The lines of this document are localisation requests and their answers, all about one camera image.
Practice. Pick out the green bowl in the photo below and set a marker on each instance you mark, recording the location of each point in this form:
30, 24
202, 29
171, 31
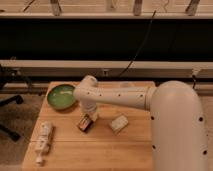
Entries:
61, 97

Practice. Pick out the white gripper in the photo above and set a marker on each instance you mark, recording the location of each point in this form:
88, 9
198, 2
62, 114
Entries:
92, 113

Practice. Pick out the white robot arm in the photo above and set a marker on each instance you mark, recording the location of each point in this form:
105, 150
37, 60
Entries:
178, 133

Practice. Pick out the white plastic bottle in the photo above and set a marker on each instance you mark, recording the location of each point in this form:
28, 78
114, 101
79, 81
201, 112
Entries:
43, 141

